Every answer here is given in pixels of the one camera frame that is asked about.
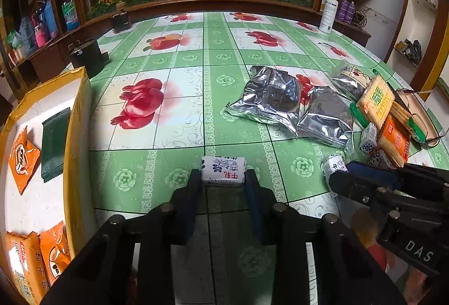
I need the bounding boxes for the white blue candy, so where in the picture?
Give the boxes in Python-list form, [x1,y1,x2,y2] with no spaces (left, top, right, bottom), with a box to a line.
[321,154,349,198]
[201,155,247,187]
[368,149,395,170]

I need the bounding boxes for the yellow label cracker packet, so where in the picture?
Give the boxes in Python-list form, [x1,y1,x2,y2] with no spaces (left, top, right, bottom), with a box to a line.
[351,74,395,130]

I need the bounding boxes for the black lidded container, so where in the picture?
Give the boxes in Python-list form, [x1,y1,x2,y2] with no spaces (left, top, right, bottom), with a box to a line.
[68,40,110,79]
[111,9,133,33]

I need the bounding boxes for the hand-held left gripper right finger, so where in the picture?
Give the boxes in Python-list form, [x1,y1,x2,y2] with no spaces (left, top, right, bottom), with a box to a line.
[244,168,408,305]

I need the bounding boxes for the tangled dark cables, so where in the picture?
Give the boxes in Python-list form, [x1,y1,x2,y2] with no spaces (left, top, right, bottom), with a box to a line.
[354,7,370,29]

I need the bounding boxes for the small orange snack packet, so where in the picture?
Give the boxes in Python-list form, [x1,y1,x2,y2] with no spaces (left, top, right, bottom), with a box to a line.
[8,128,42,195]

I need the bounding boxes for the yellow rimmed tray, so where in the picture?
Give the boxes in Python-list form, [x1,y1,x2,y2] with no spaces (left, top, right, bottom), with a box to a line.
[0,67,92,305]

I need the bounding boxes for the clear wrapped snack packet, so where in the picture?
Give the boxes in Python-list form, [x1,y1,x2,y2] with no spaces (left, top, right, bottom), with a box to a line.
[330,61,377,102]

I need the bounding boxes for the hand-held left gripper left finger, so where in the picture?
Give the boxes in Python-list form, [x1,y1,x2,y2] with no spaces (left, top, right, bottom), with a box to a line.
[40,168,204,305]

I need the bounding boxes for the pink bottle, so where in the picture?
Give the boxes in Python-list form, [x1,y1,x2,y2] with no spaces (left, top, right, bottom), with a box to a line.
[34,23,48,48]

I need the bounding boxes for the wooden display cabinet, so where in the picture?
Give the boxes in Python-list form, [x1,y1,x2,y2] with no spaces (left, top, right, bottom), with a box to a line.
[0,0,372,99]

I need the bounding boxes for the dark green snack packet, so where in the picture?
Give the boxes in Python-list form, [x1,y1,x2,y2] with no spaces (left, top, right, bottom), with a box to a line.
[41,107,72,183]

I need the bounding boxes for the clear water jug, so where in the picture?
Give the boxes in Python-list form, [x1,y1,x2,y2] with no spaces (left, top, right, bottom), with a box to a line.
[18,16,37,53]

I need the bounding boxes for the white spray bottle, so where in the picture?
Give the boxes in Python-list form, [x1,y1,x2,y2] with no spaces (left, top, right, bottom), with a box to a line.
[319,0,338,34]

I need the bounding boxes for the small white blue carton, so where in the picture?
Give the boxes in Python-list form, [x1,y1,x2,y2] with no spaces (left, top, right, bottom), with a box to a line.
[358,123,379,154]

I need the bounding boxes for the white red container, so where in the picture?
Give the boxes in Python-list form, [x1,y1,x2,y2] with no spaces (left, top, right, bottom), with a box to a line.
[8,47,27,65]

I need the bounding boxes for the blue thermos bottle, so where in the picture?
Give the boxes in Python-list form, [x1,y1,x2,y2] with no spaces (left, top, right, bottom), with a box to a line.
[44,0,59,39]

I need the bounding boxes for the clear cracker packet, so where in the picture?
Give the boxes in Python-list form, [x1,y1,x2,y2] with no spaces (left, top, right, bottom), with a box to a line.
[388,100,427,144]

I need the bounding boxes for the green plastic pack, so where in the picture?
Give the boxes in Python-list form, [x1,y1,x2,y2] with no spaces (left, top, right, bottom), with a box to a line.
[6,30,23,50]

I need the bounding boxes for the green fruit-print tablecloth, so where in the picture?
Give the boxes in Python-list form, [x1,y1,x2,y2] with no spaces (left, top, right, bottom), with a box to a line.
[63,11,449,305]

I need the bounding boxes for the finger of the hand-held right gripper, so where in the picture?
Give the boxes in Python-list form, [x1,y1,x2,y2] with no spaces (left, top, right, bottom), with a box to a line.
[329,170,449,219]
[345,161,449,189]

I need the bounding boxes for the large silver foil packet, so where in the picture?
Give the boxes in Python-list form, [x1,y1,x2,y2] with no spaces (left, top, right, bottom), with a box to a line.
[224,65,302,137]

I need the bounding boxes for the blue green plastic bag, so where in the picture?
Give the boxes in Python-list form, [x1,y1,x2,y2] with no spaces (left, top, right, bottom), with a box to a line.
[61,0,81,31]

